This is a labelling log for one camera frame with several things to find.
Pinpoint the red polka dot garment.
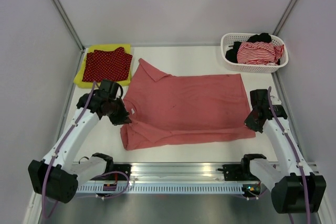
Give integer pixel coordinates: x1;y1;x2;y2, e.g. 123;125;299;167
82;47;133;82

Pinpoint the pink red garment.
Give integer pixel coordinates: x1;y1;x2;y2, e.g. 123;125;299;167
121;59;256;151

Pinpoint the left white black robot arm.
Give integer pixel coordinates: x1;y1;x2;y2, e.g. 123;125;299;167
28;80;131;203

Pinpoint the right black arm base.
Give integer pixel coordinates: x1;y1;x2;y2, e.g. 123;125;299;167
217;164;259;182

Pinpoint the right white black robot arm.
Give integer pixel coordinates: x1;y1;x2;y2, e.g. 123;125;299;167
239;89;327;214

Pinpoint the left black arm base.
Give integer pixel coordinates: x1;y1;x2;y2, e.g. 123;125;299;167
104;164;132;181

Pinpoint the white plastic laundry basket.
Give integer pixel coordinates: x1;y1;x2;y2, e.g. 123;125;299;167
220;33;289;73

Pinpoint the red white striped garment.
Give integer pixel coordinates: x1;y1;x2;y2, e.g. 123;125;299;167
237;42;284;66

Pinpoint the black garment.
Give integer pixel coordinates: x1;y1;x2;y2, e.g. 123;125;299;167
225;33;276;63

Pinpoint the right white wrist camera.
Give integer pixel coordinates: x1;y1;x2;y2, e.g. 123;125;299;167
270;95;282;105

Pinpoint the aluminium mounting rail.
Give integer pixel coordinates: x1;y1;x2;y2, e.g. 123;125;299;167
35;159;323;183

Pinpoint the white slotted cable duct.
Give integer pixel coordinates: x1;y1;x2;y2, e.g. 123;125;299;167
77;183;243;195

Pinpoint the left aluminium frame post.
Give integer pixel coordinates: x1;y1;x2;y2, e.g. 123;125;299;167
51;0;85;51

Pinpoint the aluminium frame post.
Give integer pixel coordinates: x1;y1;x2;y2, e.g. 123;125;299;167
51;0;85;51
272;0;299;36

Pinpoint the right aluminium frame post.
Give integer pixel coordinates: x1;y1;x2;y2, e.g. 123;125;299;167
272;0;299;36

